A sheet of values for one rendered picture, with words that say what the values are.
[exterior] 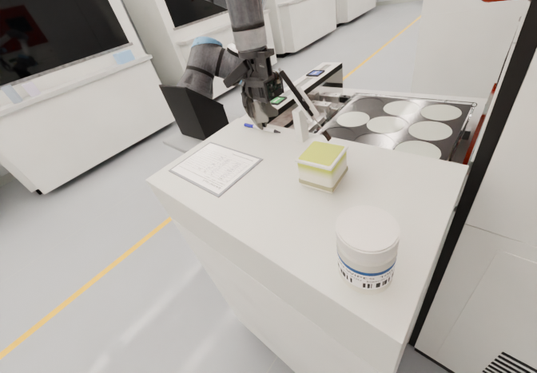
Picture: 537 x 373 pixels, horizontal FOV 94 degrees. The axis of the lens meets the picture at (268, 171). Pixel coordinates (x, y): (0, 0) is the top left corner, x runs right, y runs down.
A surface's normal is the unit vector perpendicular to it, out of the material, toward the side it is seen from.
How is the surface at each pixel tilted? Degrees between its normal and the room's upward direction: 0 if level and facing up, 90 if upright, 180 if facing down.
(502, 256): 90
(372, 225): 0
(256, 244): 0
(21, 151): 90
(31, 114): 90
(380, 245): 0
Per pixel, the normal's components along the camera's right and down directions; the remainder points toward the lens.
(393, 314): -0.21, -0.77
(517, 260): -0.63, 0.58
